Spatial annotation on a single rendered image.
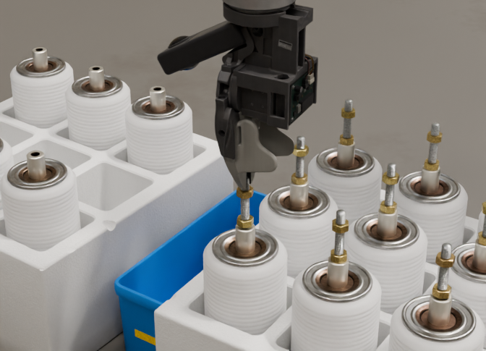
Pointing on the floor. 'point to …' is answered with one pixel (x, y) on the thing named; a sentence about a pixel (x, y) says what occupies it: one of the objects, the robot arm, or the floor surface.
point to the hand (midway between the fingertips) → (240, 173)
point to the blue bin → (172, 269)
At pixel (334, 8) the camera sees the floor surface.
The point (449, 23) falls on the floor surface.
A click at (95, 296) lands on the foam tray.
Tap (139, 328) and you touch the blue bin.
